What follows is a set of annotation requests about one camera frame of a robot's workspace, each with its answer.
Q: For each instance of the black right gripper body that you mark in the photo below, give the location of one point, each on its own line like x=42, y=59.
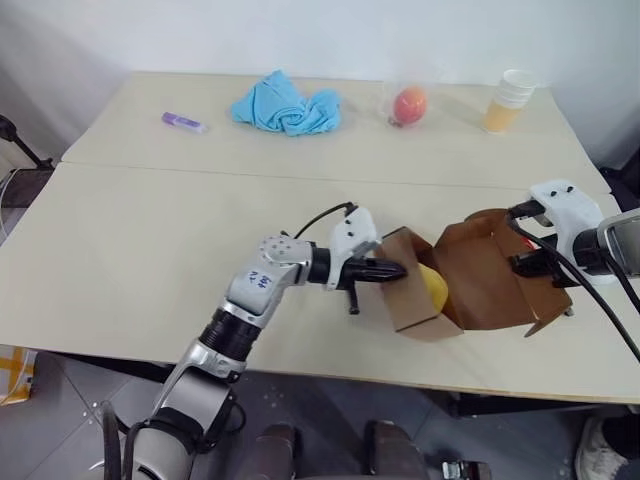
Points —
x=542, y=267

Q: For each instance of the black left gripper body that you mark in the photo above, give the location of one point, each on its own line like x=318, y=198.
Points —
x=357, y=272

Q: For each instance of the brown cardboard box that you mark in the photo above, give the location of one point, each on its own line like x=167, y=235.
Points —
x=480, y=280

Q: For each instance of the yellow fruit-shaped item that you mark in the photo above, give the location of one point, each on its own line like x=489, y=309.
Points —
x=435, y=291

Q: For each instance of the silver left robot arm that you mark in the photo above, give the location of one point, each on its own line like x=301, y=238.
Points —
x=250, y=292

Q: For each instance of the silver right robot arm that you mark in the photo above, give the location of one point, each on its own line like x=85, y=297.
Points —
x=617, y=242

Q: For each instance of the white paper cup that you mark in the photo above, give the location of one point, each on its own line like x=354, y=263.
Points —
x=505, y=101
x=507, y=95
x=519, y=80

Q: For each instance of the red apple in bag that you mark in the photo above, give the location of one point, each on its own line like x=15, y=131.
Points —
x=387, y=100

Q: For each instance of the dark rounded shape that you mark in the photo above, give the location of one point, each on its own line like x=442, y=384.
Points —
x=395, y=452
x=280, y=455

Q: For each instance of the crumpled light blue cloth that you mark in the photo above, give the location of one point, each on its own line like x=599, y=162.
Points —
x=285, y=107

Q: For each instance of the black and silver device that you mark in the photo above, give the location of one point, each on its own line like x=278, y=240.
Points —
x=467, y=471

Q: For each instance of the purple and white tube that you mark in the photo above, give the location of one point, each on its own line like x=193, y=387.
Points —
x=182, y=121

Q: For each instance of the yellow cardboard carton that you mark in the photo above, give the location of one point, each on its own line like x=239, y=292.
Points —
x=15, y=375

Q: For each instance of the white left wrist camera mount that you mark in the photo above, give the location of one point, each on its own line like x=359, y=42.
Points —
x=352, y=232

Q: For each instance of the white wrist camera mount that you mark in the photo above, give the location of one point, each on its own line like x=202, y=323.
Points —
x=570, y=205
x=352, y=232

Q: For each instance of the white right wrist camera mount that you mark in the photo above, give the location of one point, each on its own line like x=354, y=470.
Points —
x=570, y=205

